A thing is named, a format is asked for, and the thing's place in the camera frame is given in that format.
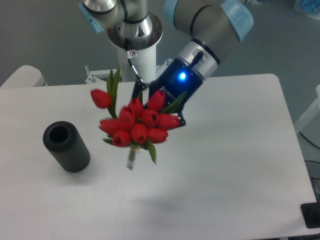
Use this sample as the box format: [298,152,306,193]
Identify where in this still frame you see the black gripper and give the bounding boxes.
[131,58,203,128]

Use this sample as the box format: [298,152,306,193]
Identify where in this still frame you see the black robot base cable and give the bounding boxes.
[124,37,145,83]

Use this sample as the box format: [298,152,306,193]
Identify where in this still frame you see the white chair back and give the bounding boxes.
[0,65,48,89]

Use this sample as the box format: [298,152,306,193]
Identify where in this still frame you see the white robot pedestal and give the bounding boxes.
[84,12,176,85]

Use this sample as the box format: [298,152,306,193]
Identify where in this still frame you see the red tulip bouquet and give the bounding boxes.
[90,69,186,170]

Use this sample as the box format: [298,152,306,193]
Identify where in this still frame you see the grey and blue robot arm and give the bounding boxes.
[78,0,254,126]

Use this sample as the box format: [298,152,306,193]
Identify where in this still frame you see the white furniture at right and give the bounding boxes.
[293,85,320,135]

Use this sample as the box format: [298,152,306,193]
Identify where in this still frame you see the black box at table edge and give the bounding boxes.
[300,202,320,229]

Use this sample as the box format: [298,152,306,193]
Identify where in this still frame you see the black ribbed vase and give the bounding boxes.
[42,121,91,173]

